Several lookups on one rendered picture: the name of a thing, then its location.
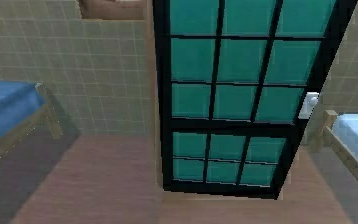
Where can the black door with teal panes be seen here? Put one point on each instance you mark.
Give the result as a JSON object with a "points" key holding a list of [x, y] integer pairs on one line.
{"points": [[240, 100]]}

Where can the wooden bed with pale blue cover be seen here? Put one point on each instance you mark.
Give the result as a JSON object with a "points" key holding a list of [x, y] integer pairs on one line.
{"points": [[352, 140]]}

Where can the brown framed wall picture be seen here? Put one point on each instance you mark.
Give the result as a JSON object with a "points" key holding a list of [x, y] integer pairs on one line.
{"points": [[112, 8]]}

